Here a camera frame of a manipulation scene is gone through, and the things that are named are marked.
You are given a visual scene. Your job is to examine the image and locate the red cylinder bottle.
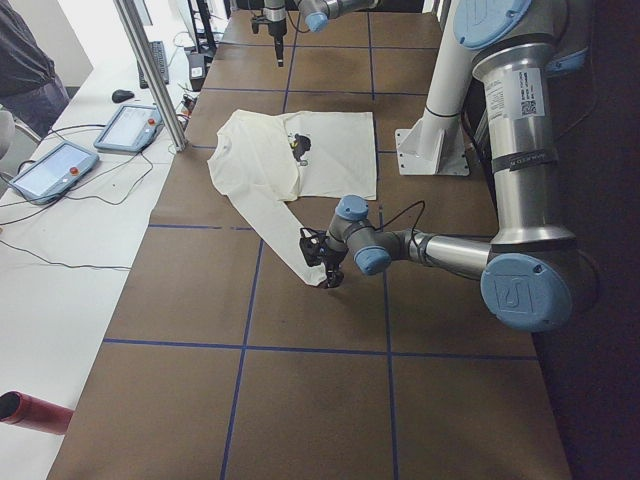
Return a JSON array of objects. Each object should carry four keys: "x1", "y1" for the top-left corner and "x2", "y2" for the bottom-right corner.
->
[{"x1": 1, "y1": 391, "x2": 74, "y2": 435}]

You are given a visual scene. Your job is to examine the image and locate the person in grey clothes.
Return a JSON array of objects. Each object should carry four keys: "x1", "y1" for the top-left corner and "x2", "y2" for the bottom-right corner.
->
[{"x1": 1, "y1": 1, "x2": 69, "y2": 137}]

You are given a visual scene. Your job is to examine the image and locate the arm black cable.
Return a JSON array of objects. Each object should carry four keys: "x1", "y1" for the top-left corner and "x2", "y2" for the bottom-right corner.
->
[{"x1": 372, "y1": 199, "x2": 427, "y2": 251}]

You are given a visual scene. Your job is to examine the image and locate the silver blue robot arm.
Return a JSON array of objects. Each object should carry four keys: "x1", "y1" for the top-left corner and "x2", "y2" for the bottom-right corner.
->
[
  {"x1": 300, "y1": 1, "x2": 596, "y2": 332},
  {"x1": 251, "y1": 0, "x2": 379, "y2": 67}
]

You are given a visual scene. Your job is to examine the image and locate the far teach pendant tablet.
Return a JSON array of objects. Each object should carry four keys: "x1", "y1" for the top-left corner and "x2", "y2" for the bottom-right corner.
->
[{"x1": 94, "y1": 104, "x2": 163, "y2": 154}]

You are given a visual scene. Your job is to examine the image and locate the black computer mouse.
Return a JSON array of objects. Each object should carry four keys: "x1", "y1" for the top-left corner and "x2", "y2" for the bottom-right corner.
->
[{"x1": 111, "y1": 89, "x2": 135, "y2": 104}]

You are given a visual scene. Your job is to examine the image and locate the black keyboard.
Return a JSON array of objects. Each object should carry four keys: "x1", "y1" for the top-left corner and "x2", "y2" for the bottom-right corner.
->
[{"x1": 135, "y1": 40, "x2": 171, "y2": 90}]

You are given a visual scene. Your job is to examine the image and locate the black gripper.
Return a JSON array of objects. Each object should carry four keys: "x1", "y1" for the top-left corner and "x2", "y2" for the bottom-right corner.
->
[
  {"x1": 273, "y1": 35, "x2": 284, "y2": 67},
  {"x1": 320, "y1": 246, "x2": 346, "y2": 289}
]

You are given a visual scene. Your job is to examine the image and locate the aluminium frame post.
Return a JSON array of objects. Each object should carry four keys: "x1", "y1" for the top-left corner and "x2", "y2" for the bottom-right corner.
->
[{"x1": 114, "y1": 0, "x2": 187, "y2": 152}]

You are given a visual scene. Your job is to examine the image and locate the cream long sleeve shirt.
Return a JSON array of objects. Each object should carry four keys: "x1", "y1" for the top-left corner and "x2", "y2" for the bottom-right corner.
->
[{"x1": 208, "y1": 110, "x2": 377, "y2": 286}]

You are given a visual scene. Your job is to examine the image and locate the near teach pendant tablet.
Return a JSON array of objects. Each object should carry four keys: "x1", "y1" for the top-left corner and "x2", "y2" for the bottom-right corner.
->
[{"x1": 9, "y1": 141, "x2": 99, "y2": 204}]

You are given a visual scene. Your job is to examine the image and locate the black box white label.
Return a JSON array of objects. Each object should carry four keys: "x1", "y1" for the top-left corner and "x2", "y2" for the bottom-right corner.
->
[{"x1": 187, "y1": 52, "x2": 208, "y2": 92}]

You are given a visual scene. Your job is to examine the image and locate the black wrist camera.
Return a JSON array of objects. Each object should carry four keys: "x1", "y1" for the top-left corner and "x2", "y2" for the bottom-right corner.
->
[
  {"x1": 251, "y1": 15, "x2": 267, "y2": 35},
  {"x1": 299, "y1": 227, "x2": 325, "y2": 267}
]

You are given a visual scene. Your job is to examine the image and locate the teach pendant tablet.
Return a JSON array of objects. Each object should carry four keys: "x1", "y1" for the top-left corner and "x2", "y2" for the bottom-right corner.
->
[
  {"x1": 9, "y1": 141, "x2": 99, "y2": 204},
  {"x1": 94, "y1": 104, "x2": 163, "y2": 154}
]

